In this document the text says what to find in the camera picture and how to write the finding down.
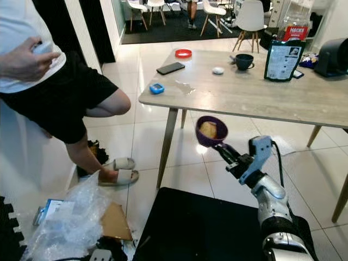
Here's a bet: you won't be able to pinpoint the purple cup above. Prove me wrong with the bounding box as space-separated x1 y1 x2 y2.
196 115 229 148

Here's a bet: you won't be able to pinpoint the white chair wooden legs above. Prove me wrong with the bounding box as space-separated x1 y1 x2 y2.
146 0 166 25
126 0 148 32
201 0 226 38
233 0 267 53

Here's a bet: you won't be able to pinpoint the black gold footwear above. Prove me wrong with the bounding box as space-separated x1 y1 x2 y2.
87 140 107 164

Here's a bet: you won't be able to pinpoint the blue white carton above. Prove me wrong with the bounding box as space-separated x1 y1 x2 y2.
34 199 74 226

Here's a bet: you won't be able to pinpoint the person right hand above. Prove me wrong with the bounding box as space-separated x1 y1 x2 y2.
5 37 61 82

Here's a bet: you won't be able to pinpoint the blue digital timer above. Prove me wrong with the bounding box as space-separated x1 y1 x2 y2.
149 83 165 95

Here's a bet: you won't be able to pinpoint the clear jar red label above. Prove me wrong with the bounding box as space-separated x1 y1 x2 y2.
277 12 312 43

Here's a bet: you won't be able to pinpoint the bread roll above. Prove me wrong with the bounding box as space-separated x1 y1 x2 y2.
200 121 218 139

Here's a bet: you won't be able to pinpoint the black smartphone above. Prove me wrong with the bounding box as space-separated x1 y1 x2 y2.
156 62 186 76

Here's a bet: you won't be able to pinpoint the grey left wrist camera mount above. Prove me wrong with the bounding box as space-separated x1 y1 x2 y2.
89 249 114 261

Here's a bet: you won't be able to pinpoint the dark teal cup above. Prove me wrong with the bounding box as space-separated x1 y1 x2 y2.
234 54 255 71

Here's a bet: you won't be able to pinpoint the person in black shorts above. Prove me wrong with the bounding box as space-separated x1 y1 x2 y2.
0 0 132 183

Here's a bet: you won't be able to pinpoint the white handheld device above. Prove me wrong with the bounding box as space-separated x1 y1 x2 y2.
33 41 55 55

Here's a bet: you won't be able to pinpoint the brown cardboard box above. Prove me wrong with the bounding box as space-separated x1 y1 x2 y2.
101 202 134 241

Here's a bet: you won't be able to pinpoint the black bag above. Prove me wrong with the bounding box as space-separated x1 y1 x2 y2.
260 27 283 51

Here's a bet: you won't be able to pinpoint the clear bubble wrap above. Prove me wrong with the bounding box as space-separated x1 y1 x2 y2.
24 173 115 261

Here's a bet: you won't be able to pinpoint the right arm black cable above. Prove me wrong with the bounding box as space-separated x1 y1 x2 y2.
271 140 285 188

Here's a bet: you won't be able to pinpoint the green printed pouch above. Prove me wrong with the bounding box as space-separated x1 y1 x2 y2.
264 40 307 82

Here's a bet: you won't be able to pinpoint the bare-legged person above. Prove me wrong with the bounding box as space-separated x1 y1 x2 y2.
186 0 198 29

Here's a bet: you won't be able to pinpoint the beige slipper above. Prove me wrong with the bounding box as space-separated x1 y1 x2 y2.
105 158 136 171
99 169 140 187

